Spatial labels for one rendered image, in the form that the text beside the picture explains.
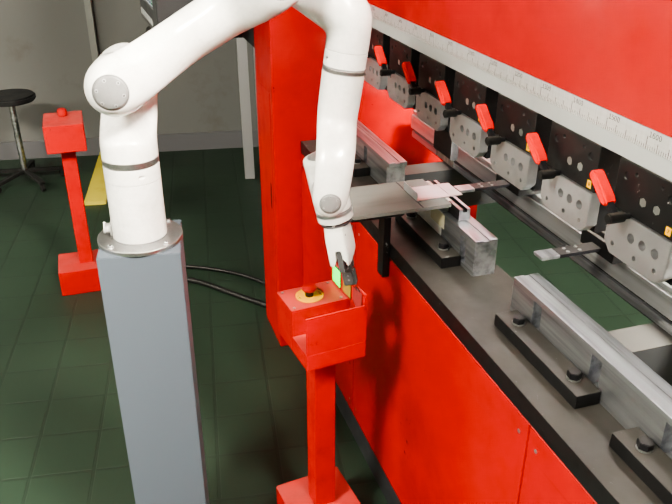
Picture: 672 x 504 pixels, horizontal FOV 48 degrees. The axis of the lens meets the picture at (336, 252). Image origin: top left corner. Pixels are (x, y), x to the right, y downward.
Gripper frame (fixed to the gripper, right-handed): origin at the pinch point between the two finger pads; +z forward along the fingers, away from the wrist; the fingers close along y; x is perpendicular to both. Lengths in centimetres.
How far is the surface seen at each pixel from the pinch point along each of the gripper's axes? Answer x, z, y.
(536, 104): 46, -39, 9
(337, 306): -6.2, 11.1, -4.6
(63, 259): -168, 48, -125
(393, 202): 10.3, -8.9, -19.6
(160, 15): -68, -54, -90
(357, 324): -0.2, 12.2, 2.6
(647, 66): 62, -51, 33
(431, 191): 19.1, -6.7, -28.1
